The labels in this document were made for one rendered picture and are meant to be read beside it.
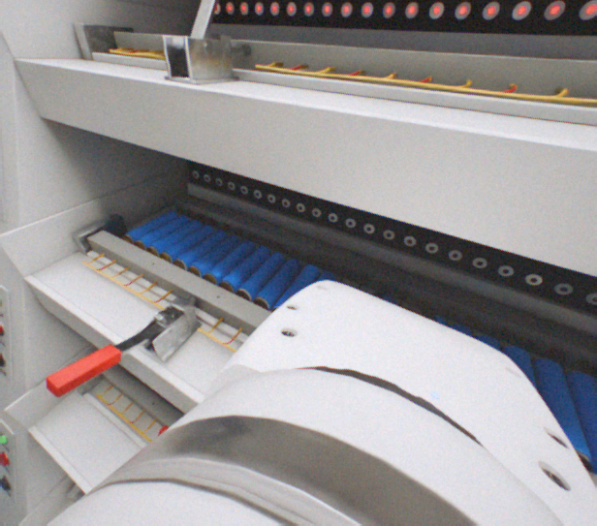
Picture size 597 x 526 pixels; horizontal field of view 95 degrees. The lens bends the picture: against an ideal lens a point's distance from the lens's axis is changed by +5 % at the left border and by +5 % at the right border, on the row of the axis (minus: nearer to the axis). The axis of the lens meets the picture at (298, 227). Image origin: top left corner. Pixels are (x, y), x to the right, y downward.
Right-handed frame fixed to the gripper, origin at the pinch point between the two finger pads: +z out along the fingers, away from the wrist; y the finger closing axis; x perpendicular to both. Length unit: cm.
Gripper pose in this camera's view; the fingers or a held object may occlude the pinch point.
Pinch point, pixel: (395, 325)
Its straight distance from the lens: 21.8
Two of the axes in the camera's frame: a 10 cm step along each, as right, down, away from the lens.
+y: -8.7, -3.1, 3.8
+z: 4.0, 0.2, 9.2
